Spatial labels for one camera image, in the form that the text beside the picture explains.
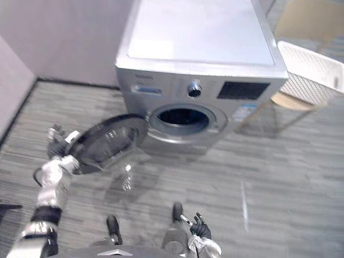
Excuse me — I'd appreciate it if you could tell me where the robot right five-finger hand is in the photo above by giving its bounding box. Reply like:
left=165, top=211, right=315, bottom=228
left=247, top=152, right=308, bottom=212
left=180, top=212, right=212, bottom=239

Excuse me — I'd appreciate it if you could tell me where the robot left five-finger hand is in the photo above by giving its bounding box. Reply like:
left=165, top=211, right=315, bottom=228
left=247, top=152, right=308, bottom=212
left=47, top=124, right=81, bottom=160

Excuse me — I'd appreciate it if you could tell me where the round glass washing machine door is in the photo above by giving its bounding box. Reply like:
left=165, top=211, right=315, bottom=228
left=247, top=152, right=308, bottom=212
left=64, top=113, right=148, bottom=175

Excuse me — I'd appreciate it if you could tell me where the light wooden basket stand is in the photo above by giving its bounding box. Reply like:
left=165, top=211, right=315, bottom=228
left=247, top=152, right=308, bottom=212
left=233, top=91, right=328, bottom=135

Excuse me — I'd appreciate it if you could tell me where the silver front-load washing machine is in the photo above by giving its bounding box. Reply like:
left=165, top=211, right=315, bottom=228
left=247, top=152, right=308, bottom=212
left=114, top=0, right=290, bottom=156

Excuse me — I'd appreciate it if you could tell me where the white mesh laundry basket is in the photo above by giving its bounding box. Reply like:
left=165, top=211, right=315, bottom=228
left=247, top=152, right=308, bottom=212
left=276, top=40, right=344, bottom=106

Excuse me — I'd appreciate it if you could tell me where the robot right silver leg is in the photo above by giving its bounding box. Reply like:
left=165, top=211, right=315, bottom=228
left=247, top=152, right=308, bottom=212
left=160, top=227, right=190, bottom=258

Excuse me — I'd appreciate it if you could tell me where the robot right dark foot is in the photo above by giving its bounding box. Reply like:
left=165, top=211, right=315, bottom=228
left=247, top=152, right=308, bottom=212
left=171, top=202, right=184, bottom=224

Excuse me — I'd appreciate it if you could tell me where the robot dark foot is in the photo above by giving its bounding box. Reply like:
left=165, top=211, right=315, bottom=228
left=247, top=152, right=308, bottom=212
left=171, top=202, right=184, bottom=224
left=106, top=214, right=124, bottom=246

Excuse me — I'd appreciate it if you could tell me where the robot left dark foot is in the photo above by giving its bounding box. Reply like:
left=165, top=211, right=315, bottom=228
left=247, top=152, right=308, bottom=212
left=106, top=214, right=124, bottom=246

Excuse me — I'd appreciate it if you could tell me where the robot dark torso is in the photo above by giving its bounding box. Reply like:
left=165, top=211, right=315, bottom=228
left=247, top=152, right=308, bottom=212
left=60, top=243, right=189, bottom=258

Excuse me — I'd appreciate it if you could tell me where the round silver control knob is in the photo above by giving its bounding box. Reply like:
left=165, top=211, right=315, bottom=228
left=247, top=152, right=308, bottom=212
left=187, top=79, right=203, bottom=97

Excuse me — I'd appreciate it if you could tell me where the black display panel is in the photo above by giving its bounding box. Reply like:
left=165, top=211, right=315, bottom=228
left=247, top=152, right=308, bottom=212
left=217, top=81, right=271, bottom=100

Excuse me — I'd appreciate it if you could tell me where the detergent drawer with blue handle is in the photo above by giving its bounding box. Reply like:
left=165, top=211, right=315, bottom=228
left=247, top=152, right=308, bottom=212
left=131, top=84, right=164, bottom=96

